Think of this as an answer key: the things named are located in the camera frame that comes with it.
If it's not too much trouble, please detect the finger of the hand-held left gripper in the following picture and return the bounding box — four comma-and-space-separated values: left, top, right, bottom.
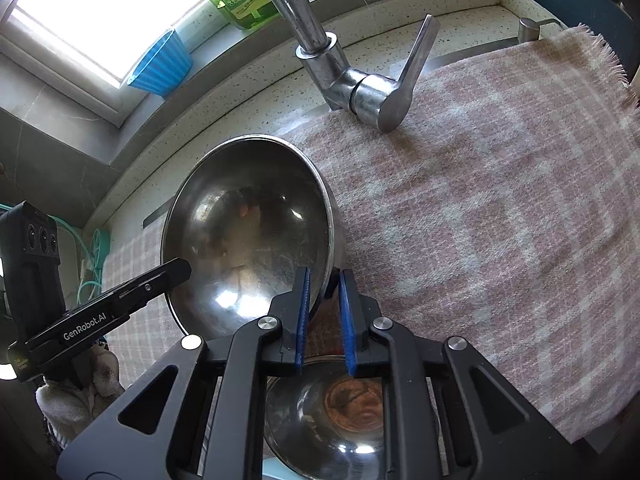
107, 257, 193, 316

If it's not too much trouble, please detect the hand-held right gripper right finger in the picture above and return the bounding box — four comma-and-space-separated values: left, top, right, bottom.
337, 269, 596, 480

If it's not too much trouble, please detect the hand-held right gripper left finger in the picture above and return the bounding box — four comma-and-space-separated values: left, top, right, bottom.
57, 266, 313, 480

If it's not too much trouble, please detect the large steel bowl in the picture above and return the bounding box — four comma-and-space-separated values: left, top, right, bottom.
160, 134, 345, 341

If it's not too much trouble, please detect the small steel bowl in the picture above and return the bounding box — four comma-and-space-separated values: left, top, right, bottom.
263, 355, 441, 480

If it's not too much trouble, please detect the person's left hand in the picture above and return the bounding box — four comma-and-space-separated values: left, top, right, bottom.
35, 342, 126, 453

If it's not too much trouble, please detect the teal round socket hub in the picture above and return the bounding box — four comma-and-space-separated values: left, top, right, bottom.
90, 229, 112, 273

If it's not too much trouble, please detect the pink checked cloth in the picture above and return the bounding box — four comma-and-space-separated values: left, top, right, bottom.
102, 22, 633, 446

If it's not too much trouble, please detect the blue ribbed cup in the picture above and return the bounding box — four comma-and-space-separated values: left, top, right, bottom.
126, 29, 194, 98

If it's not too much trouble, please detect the chrome kitchen faucet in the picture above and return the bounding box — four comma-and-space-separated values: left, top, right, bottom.
245, 0, 486, 133

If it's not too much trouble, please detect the white framed window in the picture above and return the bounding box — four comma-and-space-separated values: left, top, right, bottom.
0, 0, 216, 126

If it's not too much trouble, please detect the metal sink knob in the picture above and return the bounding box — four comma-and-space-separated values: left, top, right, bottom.
517, 17, 563, 43

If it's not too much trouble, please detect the teal braided cord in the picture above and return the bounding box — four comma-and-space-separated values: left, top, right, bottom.
55, 222, 108, 306

